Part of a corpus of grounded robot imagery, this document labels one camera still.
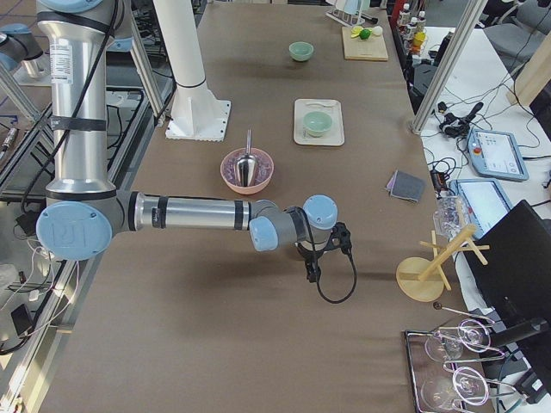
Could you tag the pink bowl with ice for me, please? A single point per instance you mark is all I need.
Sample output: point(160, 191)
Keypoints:
point(265, 172)

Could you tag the black monitor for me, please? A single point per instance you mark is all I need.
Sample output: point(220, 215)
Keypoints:
point(515, 281)

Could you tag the grey folded cloth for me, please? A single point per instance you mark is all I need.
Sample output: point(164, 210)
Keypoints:
point(405, 186)

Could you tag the white camera stand base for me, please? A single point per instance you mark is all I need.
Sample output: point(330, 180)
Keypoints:
point(196, 113)

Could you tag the cream rabbit tray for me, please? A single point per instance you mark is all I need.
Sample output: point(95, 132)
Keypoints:
point(335, 137)

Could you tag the teach pendant tablet near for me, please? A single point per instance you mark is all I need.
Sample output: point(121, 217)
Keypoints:
point(486, 202)

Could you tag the teach pendant tablet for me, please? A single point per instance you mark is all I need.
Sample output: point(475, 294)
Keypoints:
point(486, 202)
point(496, 154)

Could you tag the clear plastic cup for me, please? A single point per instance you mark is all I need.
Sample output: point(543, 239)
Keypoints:
point(450, 216)

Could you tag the green lime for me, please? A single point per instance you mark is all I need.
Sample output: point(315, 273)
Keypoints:
point(365, 34)

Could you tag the wooden cup tree stand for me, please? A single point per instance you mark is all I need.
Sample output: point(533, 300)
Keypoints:
point(424, 280)

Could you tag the metal ice scoop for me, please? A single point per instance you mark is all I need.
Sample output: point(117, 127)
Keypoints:
point(246, 165)

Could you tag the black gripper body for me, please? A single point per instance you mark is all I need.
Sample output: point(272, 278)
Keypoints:
point(311, 258)

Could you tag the wine glass lower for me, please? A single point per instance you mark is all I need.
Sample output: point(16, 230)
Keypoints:
point(458, 392)

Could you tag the white plastic spoon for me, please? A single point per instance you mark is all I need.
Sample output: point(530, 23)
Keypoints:
point(324, 104)

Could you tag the wine glass upper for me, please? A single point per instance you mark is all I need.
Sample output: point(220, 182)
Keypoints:
point(451, 343)

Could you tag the wooden cutting board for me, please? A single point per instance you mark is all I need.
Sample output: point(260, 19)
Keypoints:
point(371, 49)

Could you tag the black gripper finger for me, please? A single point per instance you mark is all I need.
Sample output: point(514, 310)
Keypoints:
point(313, 270)

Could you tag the green bowl on tray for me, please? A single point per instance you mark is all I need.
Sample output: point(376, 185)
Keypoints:
point(317, 123)

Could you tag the teach pendant tablet far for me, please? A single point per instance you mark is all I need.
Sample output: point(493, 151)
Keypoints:
point(496, 154)

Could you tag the green bowl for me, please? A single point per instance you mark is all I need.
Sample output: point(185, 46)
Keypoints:
point(300, 51)
point(317, 123)

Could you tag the aluminium frame post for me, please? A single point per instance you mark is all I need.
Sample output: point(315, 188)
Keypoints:
point(454, 49)

